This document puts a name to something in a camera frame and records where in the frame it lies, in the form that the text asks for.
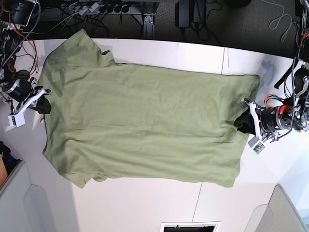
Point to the grey bin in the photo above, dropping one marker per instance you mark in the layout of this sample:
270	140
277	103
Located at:
278	215
24	207

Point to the green t-shirt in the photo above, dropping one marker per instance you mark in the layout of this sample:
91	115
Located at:
111	120

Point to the black power adapter box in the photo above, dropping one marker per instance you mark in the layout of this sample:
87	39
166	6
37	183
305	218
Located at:
182	13

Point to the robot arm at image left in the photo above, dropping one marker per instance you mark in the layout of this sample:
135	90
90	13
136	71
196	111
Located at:
18	19

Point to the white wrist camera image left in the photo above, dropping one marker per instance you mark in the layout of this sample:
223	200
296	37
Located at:
16	120

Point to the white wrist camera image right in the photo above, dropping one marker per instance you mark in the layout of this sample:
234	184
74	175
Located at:
256	145

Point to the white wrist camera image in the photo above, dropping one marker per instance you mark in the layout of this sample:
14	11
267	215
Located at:
256	145
16	120

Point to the grey bin left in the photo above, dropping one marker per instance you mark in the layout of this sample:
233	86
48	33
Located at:
24	207

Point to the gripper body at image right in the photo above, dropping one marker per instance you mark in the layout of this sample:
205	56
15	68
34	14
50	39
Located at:
269	121

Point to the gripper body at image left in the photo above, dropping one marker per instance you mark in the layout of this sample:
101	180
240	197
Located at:
22	91

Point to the grey bin right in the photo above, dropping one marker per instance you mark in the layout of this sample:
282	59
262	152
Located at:
278	215

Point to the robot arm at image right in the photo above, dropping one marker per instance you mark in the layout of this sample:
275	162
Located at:
295	81

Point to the white vent frame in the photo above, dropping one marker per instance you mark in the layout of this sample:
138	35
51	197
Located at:
190	227

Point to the aluminium table leg bracket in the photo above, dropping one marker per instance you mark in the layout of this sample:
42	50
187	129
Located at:
148	26

